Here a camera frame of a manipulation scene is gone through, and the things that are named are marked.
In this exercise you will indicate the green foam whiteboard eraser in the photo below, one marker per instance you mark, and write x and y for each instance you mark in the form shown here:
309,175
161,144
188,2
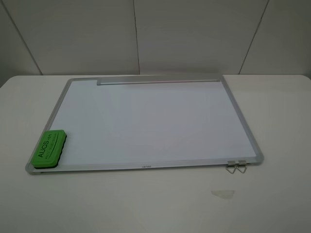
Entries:
49,149

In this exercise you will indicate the white aluminium-framed whiteboard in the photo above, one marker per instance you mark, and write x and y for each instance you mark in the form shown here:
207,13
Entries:
149,126

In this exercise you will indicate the silver marker tray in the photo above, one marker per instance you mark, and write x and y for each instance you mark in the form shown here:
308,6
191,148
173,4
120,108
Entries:
174,78

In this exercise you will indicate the left metal hanging clip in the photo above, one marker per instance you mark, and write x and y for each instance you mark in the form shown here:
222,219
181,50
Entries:
231,167

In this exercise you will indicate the metal hanging clip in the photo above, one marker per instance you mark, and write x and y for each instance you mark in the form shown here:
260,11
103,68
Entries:
231,167
242,166

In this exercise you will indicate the right metal hanging clip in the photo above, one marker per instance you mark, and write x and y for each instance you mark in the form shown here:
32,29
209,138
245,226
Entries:
242,166

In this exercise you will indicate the clear tape piece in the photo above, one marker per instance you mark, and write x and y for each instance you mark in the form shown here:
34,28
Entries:
223,194

